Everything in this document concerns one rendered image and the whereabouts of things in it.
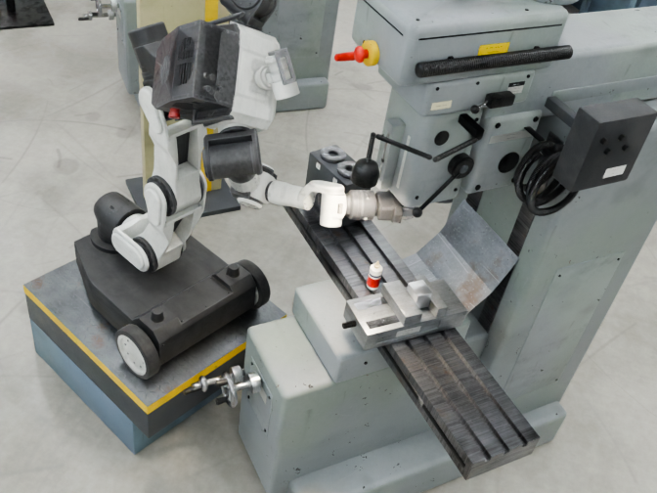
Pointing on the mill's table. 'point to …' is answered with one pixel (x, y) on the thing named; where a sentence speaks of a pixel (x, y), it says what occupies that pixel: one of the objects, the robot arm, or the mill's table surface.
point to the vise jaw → (401, 302)
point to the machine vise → (440, 304)
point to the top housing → (455, 32)
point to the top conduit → (492, 61)
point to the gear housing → (461, 91)
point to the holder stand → (331, 170)
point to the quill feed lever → (460, 166)
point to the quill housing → (423, 138)
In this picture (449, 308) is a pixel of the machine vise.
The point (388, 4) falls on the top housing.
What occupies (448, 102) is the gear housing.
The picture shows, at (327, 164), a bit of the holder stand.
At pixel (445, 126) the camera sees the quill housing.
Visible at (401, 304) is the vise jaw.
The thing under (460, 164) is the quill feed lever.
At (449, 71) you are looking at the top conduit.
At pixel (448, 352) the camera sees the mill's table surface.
